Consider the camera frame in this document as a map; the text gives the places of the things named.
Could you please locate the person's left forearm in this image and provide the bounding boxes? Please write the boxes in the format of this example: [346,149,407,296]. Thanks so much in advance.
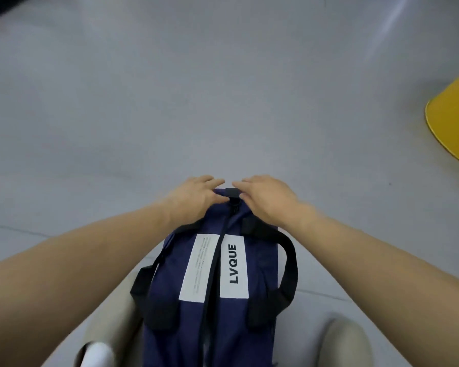
[0,202,173,367]

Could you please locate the person's right hand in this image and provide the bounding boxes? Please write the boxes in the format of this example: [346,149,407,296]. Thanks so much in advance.
[231,174,311,230]

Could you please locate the person's right leg beige trousers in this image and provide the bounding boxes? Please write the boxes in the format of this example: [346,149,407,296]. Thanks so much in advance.
[315,315,375,367]

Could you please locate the person's left hand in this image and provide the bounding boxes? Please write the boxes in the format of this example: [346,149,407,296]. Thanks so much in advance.
[164,175,230,227]

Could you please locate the white shoe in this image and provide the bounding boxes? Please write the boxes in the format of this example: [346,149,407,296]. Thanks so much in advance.
[76,341,116,367]

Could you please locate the navy bag with black straps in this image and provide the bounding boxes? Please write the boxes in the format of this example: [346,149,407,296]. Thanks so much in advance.
[130,188,299,367]

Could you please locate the person's right forearm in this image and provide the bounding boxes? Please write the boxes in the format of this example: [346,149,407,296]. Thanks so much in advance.
[291,204,459,367]

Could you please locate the person's left leg beige trousers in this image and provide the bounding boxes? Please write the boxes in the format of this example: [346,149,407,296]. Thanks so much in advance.
[42,260,165,367]

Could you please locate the dark furniture base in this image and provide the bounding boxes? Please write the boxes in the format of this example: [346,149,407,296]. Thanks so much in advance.
[0,0,36,24]

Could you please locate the person's leg beige trousers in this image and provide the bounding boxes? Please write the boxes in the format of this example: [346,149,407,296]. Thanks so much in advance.
[42,260,165,367]
[315,315,375,367]

